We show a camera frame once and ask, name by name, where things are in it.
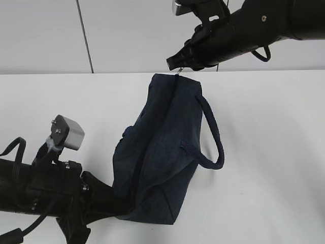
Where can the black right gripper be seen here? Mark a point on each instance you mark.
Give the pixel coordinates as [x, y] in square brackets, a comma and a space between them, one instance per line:
[210, 45]

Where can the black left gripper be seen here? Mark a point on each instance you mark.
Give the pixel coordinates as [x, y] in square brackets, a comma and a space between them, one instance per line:
[78, 199]

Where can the dark blue lunch bag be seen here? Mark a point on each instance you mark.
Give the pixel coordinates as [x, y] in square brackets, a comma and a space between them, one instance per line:
[156, 158]

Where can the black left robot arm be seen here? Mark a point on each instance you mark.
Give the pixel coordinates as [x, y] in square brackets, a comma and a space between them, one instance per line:
[18, 196]

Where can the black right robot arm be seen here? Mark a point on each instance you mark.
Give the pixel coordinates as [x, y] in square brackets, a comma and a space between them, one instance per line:
[267, 22]

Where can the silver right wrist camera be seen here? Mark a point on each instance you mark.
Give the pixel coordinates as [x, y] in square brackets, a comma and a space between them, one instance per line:
[181, 7]

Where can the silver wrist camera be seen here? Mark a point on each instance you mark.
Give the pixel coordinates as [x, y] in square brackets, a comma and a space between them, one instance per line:
[66, 133]
[181, 7]

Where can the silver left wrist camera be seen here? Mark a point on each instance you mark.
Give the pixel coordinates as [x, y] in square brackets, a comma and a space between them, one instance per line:
[66, 133]

